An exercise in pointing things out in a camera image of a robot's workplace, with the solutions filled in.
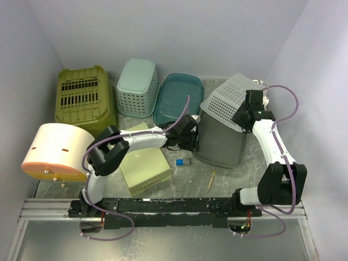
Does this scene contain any white perforated plastic tray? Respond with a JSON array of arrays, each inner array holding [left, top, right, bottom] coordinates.
[[200, 73, 264, 132]]

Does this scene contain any small blue grey cap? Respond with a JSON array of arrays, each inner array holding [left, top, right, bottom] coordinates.
[[176, 158, 191, 166]]

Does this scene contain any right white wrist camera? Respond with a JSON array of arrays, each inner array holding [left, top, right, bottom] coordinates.
[[263, 96, 269, 107]]

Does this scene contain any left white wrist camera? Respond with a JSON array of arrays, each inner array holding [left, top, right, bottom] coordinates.
[[191, 115, 201, 123]]

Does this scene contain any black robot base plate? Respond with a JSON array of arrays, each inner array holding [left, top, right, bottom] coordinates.
[[67, 197, 263, 231]]

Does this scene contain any teal perforated plastic basket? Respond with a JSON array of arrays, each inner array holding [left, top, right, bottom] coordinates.
[[116, 59, 160, 119]]

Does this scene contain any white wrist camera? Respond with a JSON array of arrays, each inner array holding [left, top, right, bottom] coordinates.
[[263, 96, 269, 107], [191, 115, 201, 123]]

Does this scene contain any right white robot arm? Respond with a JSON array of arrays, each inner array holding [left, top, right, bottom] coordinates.
[[231, 90, 307, 216]]

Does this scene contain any aluminium rail frame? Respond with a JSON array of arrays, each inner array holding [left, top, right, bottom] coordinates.
[[6, 198, 319, 260]]

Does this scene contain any short wooden stick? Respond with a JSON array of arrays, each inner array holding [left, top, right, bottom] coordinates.
[[207, 169, 216, 191]]

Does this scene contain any olive green plastic tub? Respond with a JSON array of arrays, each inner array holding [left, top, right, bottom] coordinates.
[[54, 65, 119, 138]]

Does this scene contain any pale yellow plastic tray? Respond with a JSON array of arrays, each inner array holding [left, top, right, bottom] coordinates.
[[119, 123, 172, 196]]

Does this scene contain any cream cylindrical appliance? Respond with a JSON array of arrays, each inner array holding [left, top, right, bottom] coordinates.
[[21, 123, 95, 182]]

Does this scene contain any blue transparent plastic tub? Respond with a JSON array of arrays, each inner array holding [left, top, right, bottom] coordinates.
[[153, 73, 204, 126]]

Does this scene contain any grey plastic tub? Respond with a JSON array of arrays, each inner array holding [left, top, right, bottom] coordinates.
[[192, 111, 247, 169]]

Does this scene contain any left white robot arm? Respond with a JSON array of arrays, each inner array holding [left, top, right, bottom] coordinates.
[[78, 114, 200, 217]]

